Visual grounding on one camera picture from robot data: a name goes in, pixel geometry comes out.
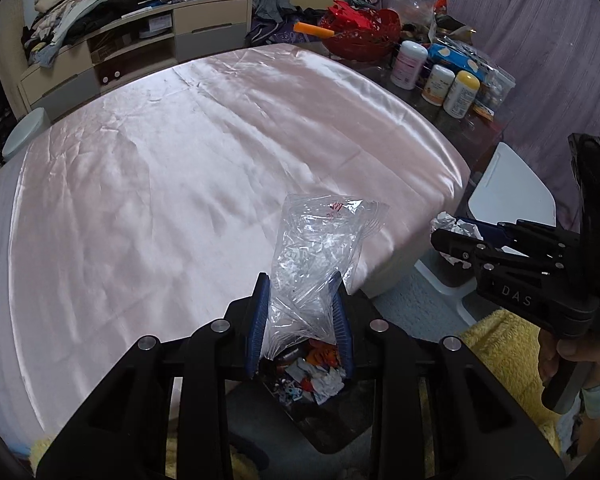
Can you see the person's right hand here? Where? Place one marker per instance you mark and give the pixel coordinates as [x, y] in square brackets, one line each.
[574, 350]

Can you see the pile of clothes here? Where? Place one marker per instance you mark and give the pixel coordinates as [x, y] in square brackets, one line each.
[48, 23]

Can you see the pink label white bottle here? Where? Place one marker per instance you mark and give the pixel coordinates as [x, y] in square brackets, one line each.
[408, 64]

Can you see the red perforated basket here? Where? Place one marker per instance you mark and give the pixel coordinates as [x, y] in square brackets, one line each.
[365, 35]

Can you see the orange label white bottle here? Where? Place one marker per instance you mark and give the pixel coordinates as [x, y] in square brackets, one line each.
[438, 85]

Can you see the white plastic chair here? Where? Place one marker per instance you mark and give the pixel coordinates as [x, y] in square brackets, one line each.
[507, 191]

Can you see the purple curtain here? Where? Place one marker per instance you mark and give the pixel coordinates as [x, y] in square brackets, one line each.
[552, 49]

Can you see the pink satin tablecloth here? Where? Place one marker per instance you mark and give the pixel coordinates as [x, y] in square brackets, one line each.
[150, 209]

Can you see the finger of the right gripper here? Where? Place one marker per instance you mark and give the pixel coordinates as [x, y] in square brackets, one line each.
[485, 229]
[486, 257]

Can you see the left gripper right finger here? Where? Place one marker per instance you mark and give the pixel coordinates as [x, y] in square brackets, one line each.
[435, 399]

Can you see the clear plastic bag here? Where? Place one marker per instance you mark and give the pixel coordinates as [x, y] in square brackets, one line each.
[319, 244]

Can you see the clear plastic storage box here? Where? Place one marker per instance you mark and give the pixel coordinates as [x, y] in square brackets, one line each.
[495, 86]

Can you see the grey white paper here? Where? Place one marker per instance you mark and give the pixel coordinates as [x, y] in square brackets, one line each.
[448, 241]

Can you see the blue snack bag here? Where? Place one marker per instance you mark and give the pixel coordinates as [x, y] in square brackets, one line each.
[455, 60]

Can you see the beige TV cabinet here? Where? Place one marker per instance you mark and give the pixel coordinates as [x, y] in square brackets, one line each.
[127, 49]

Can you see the orange toy stick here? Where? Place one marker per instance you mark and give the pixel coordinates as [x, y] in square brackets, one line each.
[313, 30]

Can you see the white round stool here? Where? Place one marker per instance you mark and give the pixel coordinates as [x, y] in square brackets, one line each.
[29, 127]

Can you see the dark purple bag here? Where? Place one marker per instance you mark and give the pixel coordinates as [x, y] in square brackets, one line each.
[272, 22]

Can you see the black trash bin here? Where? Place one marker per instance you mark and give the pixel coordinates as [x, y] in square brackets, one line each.
[310, 384]

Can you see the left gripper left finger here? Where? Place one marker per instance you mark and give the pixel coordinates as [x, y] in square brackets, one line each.
[121, 430]

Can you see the yellow cap white bottle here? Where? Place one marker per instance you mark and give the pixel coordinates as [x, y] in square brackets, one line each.
[462, 93]

